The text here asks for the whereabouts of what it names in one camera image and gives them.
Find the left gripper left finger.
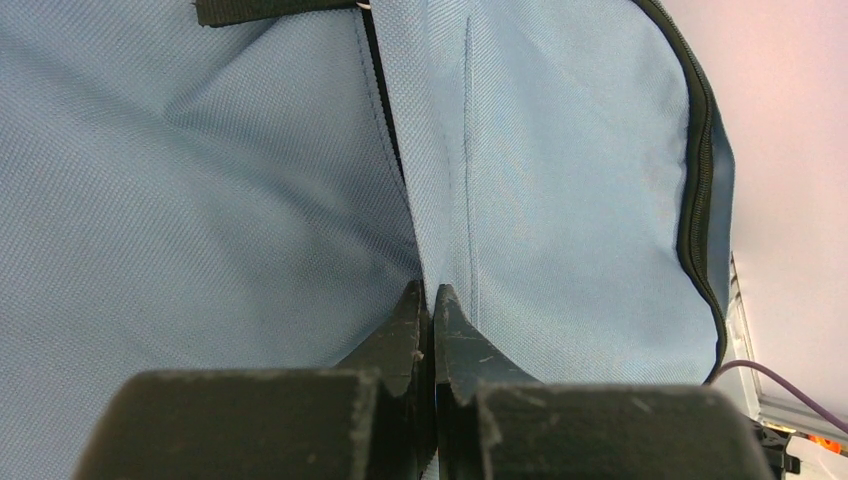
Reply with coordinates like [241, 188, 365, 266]
[75, 281, 436, 479]

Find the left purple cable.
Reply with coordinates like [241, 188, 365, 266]
[705, 359, 848, 435]

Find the blue grey backpack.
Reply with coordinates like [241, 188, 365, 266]
[1, 1, 734, 479]

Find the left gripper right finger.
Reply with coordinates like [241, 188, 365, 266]
[433, 285, 772, 479]

